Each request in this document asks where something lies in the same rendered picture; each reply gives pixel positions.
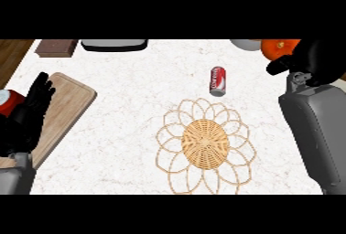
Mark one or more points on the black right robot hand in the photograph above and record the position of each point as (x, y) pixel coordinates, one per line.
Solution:
(315, 61)

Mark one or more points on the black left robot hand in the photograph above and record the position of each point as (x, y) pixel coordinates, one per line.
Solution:
(28, 115)

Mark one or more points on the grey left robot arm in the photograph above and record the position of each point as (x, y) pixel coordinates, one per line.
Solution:
(13, 176)

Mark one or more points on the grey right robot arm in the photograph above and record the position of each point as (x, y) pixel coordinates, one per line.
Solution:
(315, 128)

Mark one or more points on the orange squash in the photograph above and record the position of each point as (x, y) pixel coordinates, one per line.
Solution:
(276, 48)

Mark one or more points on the grey bowl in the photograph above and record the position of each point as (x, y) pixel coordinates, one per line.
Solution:
(245, 44)

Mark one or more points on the woven wicker flower placemat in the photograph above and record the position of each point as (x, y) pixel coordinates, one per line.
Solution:
(205, 143)

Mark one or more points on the red can with pale lid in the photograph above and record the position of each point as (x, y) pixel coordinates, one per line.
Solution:
(9, 102)

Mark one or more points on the wooden cutting board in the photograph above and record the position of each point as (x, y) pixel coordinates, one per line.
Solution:
(62, 106)

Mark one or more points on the red soda can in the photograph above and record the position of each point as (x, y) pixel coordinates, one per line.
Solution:
(217, 80)

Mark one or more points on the brown rectangular block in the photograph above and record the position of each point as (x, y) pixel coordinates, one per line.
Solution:
(56, 47)

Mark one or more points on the black and grey appliance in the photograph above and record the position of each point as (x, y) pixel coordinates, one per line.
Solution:
(114, 44)

